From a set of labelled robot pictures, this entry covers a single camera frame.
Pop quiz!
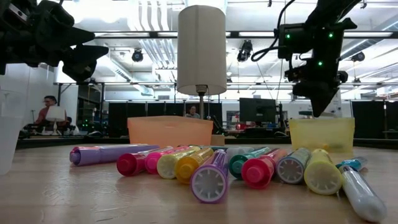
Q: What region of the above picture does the lavender highlighter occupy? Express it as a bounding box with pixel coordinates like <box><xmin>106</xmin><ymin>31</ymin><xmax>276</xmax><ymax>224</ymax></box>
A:
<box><xmin>69</xmin><ymin>143</ymin><xmax>160</xmax><ymax>167</ymax></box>

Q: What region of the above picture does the yellow highlighter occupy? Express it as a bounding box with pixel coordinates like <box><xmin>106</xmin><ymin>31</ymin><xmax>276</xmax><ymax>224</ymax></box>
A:
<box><xmin>156</xmin><ymin>145</ymin><xmax>201</xmax><ymax>180</ymax></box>
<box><xmin>303</xmin><ymin>148</ymin><xmax>343</xmax><ymax>196</ymax></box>

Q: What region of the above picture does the orange plastic bin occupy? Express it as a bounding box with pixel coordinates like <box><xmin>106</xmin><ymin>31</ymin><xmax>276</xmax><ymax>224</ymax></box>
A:
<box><xmin>127</xmin><ymin>115</ymin><xmax>214</xmax><ymax>149</ymax></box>

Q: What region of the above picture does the black partition panel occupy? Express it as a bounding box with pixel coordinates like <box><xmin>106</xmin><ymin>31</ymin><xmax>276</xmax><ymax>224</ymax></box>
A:
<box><xmin>351</xmin><ymin>100</ymin><xmax>398</xmax><ymax>140</ymax></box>
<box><xmin>108</xmin><ymin>101</ymin><xmax>223</xmax><ymax>138</ymax></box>

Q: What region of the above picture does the teal highlighter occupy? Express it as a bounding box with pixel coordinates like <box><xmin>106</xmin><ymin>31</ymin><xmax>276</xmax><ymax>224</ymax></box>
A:
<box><xmin>228</xmin><ymin>146</ymin><xmax>271</xmax><ymax>180</ymax></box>

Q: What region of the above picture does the dark storage shelf rack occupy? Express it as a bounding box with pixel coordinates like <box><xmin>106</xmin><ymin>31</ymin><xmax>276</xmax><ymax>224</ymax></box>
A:
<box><xmin>76</xmin><ymin>83</ymin><xmax>105</xmax><ymax>135</ymax></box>

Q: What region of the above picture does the blue highlighter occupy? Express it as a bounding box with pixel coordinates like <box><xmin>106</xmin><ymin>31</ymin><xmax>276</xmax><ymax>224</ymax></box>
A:
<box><xmin>275</xmin><ymin>147</ymin><xmax>312</xmax><ymax>185</ymax></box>

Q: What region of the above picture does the red highlighter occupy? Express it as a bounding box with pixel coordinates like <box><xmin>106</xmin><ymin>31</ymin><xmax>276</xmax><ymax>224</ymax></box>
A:
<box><xmin>241</xmin><ymin>148</ymin><xmax>289</xmax><ymax>190</ymax></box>

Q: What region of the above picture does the white thin dry-erase marker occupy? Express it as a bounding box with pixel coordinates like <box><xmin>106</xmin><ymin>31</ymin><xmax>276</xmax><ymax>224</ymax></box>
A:
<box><xmin>338</xmin><ymin>164</ymin><xmax>389</xmax><ymax>223</ymax></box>

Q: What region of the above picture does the black monitor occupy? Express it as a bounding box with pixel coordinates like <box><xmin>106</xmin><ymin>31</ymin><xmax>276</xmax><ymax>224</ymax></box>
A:
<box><xmin>239</xmin><ymin>98</ymin><xmax>277</xmax><ymax>124</ymax></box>

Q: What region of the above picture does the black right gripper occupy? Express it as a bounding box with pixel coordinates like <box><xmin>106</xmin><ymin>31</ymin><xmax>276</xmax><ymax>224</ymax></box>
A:
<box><xmin>285</xmin><ymin>58</ymin><xmax>349</xmax><ymax>118</ymax></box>

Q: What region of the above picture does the white cylindrical cup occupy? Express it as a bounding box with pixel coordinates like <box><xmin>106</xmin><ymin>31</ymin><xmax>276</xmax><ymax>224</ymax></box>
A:
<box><xmin>176</xmin><ymin>4</ymin><xmax>228</xmax><ymax>147</ymax></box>

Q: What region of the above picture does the white cylindrical appliance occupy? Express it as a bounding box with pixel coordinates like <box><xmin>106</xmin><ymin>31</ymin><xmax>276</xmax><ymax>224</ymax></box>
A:
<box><xmin>326</xmin><ymin>88</ymin><xmax>343</xmax><ymax>119</ymax></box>

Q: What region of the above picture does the dark red fat marker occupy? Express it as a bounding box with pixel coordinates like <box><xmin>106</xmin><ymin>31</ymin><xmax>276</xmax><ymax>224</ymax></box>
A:
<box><xmin>116</xmin><ymin>146</ymin><xmax>174</xmax><ymax>177</ymax></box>

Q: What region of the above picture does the person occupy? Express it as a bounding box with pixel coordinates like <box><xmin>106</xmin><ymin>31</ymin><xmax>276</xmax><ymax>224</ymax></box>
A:
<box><xmin>34</xmin><ymin>95</ymin><xmax>68</xmax><ymax>126</ymax></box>
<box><xmin>185</xmin><ymin>105</ymin><xmax>201</xmax><ymax>119</ymax></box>

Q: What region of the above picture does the orange-yellow highlighter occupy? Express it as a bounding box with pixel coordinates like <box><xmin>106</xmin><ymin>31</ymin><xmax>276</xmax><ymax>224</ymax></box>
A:
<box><xmin>174</xmin><ymin>147</ymin><xmax>215</xmax><ymax>184</ymax></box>

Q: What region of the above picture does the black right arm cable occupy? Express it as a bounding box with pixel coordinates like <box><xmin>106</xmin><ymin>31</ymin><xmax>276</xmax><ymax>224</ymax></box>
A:
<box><xmin>251</xmin><ymin>0</ymin><xmax>297</xmax><ymax>62</ymax></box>

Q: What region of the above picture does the black metal table frame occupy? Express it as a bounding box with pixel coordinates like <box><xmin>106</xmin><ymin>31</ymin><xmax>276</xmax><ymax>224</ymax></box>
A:
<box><xmin>15</xmin><ymin>136</ymin><xmax>398</xmax><ymax>150</ymax></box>

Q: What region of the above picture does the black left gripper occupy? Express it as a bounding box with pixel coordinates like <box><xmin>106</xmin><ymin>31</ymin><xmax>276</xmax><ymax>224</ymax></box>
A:
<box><xmin>0</xmin><ymin>0</ymin><xmax>109</xmax><ymax>83</ymax></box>

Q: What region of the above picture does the yellow plastic bin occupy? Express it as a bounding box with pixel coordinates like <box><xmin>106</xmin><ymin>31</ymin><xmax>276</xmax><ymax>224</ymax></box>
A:
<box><xmin>288</xmin><ymin>117</ymin><xmax>356</xmax><ymax>153</ymax></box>

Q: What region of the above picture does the clear plastic bin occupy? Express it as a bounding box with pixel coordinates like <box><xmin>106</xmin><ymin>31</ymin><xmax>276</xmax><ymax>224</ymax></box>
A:
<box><xmin>0</xmin><ymin>90</ymin><xmax>29</xmax><ymax>175</ymax></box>

